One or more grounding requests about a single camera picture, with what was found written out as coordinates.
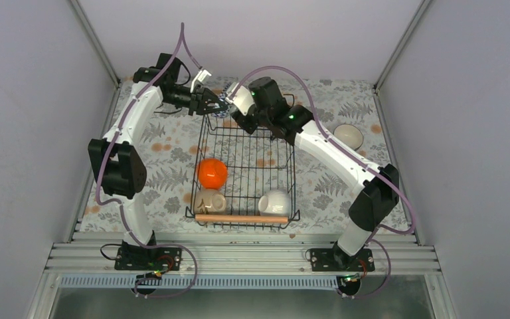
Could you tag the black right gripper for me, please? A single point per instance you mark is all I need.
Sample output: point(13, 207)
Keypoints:
point(250, 127)

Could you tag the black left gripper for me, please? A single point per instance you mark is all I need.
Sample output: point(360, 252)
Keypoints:
point(198, 100)

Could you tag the teal and white bowl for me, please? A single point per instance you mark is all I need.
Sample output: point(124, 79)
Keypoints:
point(350, 135)

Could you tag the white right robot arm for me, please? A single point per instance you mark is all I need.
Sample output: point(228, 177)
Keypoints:
point(261, 104)

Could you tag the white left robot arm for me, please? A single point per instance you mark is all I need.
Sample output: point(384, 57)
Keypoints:
point(118, 169)

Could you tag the floral patterned table mat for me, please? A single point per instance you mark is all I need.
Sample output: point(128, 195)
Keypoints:
point(168, 149)

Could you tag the orange bowl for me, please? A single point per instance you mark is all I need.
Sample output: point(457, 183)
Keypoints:
point(212, 173)

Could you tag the beige bowl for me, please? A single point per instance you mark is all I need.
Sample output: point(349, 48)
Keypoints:
point(209, 201)

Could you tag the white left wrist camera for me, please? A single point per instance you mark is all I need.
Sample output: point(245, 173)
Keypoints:
point(199, 79)

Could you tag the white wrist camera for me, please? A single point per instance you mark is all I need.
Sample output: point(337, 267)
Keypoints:
point(243, 99)
point(199, 79)

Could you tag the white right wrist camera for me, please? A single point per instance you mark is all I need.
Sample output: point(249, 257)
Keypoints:
point(243, 99)

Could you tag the black wire dish rack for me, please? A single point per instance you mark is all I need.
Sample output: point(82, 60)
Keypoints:
point(256, 163)

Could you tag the aluminium frame post left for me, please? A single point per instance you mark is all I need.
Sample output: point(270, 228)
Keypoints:
point(92, 36)

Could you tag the aluminium frame post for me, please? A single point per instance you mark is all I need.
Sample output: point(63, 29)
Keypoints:
point(402, 43)
point(92, 36)

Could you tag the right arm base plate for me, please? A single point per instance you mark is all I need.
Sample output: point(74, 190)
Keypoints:
point(335, 260)

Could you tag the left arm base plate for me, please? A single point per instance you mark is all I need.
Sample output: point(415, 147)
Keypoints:
point(148, 260)

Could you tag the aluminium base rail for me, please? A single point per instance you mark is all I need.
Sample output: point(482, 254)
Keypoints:
point(229, 260)

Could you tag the aluminium frame post right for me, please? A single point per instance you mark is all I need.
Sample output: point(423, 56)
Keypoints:
point(402, 43)

